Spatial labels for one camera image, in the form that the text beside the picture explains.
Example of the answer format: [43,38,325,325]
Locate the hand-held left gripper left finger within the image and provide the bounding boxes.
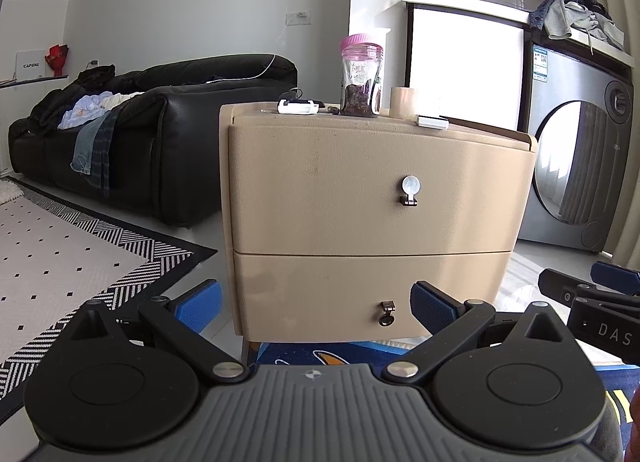
[69,279,252,385]

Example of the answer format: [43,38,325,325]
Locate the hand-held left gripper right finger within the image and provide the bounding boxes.
[382,280,572,386]

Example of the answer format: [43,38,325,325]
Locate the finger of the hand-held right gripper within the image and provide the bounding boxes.
[539,261,640,304]

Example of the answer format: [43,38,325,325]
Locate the beige drawer with dark pull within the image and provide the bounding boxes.
[234,252,513,343]

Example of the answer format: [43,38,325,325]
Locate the round silver drawer knob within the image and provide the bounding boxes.
[400,174,422,208]

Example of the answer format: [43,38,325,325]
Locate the beige nightstand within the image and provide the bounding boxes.
[218,102,538,368]

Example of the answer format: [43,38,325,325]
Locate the white rug with black border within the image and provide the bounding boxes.
[0,176,218,400]

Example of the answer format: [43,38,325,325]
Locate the black leather sofa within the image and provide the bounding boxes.
[7,54,299,229]

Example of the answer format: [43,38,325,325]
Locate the blue jeans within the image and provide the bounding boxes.
[71,107,121,198]

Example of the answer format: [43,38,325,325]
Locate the grey washing machine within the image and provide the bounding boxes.
[517,39,636,255]

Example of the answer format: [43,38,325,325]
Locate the roll of clear packing tape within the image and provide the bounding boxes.
[389,86,420,120]

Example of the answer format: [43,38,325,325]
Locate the white garment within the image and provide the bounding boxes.
[102,90,146,108]

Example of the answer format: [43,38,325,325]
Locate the pen in white package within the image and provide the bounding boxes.
[277,99,321,115]

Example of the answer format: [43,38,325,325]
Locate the white fluffy rug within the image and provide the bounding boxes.
[0,177,26,205]

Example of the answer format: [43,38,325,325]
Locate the light blue garment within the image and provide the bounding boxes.
[57,92,121,131]

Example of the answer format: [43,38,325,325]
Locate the white cabinet door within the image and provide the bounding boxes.
[405,2,531,133]

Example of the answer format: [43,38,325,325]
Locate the clear jar with pink lid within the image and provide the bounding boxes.
[340,34,385,118]

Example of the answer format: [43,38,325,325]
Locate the pile of grey blue clothes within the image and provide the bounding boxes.
[529,0,626,50]

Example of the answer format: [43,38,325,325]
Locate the white side cabinet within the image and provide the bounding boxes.
[0,73,69,89]

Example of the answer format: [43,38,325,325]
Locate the red flower bouquet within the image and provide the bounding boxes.
[45,44,69,77]

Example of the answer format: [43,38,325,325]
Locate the white printed box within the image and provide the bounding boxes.
[15,49,47,80]

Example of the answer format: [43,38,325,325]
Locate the white charging cable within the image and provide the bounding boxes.
[207,24,288,85]

